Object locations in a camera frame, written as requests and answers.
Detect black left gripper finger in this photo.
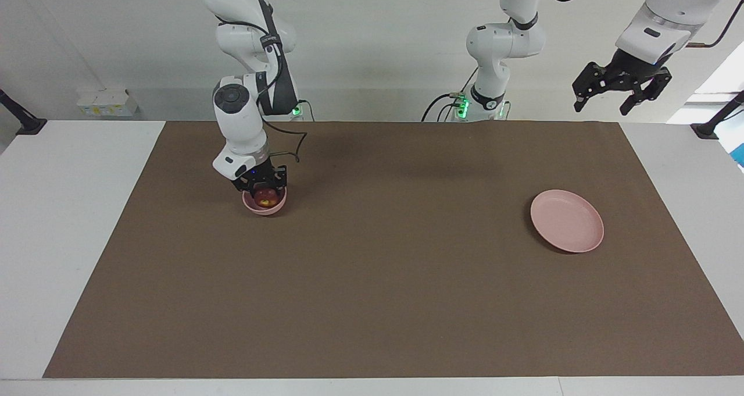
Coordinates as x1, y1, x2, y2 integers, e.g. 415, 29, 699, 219
618, 66, 674, 117
572, 61, 606, 113

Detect pink bowl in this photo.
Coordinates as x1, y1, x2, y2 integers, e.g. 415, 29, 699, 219
242, 185, 288, 216

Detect brown table mat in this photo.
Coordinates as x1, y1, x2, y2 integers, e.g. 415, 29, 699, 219
44, 121, 744, 379

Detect white tissue box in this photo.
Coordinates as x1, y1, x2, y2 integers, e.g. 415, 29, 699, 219
76, 88, 140, 118

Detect pink plate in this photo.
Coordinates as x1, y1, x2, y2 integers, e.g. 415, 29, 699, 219
530, 189, 605, 254

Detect black arm base cables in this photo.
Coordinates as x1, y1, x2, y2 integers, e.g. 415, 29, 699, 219
421, 69, 478, 123

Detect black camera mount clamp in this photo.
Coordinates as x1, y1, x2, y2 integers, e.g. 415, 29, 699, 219
0, 88, 48, 136
690, 90, 744, 140

